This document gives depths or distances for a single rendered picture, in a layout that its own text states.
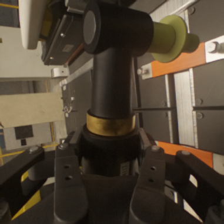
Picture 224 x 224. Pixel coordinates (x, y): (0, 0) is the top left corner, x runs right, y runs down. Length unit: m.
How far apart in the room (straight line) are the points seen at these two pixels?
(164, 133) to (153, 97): 0.07
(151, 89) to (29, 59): 4.40
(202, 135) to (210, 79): 0.08
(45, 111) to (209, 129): 4.40
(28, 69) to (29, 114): 1.12
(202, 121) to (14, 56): 4.53
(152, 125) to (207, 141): 0.11
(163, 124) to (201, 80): 0.10
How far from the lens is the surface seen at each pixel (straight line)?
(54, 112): 4.57
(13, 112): 4.52
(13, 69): 4.55
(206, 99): 0.25
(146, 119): 0.33
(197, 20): 0.27
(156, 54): 0.17
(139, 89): 0.33
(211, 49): 0.22
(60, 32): 0.50
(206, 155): 0.25
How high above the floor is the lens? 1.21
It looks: 29 degrees down
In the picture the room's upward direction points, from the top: 98 degrees counter-clockwise
